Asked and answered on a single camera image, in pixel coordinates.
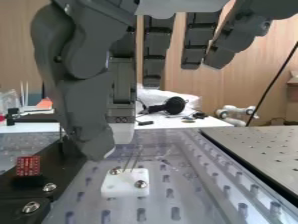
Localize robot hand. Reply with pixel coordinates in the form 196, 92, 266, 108
29, 0, 298, 162

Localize black headphones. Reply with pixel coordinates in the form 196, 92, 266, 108
140, 95, 190, 116

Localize white desk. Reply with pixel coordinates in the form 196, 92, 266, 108
0, 111, 236, 135

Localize red circuit board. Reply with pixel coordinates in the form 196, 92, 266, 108
15, 154, 43, 178

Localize small white jointed device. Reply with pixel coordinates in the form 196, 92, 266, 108
214, 104, 261, 128

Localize small white screwed block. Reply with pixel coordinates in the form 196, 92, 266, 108
100, 167, 152, 198

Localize black plate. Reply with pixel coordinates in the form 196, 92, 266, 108
0, 139, 89, 224

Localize clear box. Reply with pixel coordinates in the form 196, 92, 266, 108
0, 128, 298, 224

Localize black cable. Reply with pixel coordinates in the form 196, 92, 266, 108
245, 41, 298, 128

